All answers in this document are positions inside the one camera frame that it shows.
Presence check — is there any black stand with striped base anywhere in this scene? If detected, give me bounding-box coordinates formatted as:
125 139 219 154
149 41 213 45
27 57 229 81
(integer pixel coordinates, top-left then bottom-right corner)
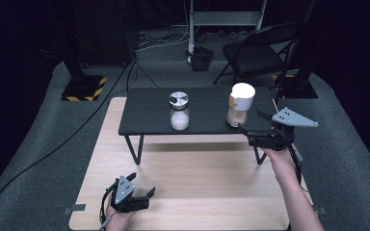
60 47 108 103
271 47 320 100

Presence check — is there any black metal shelf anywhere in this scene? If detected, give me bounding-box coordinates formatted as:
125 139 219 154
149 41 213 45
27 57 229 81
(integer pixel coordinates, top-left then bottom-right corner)
118 86 280 167

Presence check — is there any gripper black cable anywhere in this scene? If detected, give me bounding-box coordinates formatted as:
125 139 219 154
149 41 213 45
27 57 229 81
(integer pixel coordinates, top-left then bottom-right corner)
98 187 116 231
287 141 304 187

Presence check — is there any person's right hand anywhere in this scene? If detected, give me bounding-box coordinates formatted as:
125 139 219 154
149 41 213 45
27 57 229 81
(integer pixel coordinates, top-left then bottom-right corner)
262 143 301 176

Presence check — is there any person's left hand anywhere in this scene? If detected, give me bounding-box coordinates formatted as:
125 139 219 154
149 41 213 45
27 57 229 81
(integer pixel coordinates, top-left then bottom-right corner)
105 196 138 226

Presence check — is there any silver-lidded glass seasoning jar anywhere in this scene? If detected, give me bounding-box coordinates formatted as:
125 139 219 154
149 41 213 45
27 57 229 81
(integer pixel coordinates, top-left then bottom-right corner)
168 90 191 132

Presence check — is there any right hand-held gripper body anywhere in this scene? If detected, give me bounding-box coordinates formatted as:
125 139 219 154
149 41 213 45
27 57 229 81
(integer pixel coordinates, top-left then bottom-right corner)
246 106 320 152

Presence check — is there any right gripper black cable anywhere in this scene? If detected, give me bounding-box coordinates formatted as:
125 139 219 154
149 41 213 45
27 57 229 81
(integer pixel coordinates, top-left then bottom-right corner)
287 141 304 187

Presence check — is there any black folding chair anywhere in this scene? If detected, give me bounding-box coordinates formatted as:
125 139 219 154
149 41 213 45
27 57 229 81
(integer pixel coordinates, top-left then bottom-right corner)
213 21 306 97

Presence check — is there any white-lidded glass seasoning jar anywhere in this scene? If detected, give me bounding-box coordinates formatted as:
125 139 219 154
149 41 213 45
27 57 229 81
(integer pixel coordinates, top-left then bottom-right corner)
225 82 256 128

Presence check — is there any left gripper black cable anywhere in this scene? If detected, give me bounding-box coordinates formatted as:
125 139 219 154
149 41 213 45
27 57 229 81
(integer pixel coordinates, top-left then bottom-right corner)
98 187 116 231

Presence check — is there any black bag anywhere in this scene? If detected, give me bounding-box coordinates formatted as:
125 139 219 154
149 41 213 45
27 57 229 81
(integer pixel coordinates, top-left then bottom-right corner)
189 46 214 72

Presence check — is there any long black floor cable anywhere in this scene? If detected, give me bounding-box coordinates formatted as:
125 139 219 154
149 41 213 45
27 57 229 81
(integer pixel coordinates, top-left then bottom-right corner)
0 57 139 231

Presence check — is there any bundle of floor cables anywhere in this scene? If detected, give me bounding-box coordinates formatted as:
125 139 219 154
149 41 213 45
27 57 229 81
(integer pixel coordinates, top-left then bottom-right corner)
137 29 191 52

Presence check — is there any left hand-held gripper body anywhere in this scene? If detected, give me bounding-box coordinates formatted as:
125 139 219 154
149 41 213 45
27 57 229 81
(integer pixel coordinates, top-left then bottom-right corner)
108 175 151 214

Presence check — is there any white metal stand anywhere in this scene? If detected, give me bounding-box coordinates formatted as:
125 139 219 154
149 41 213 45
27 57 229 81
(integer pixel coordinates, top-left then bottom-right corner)
187 0 268 64

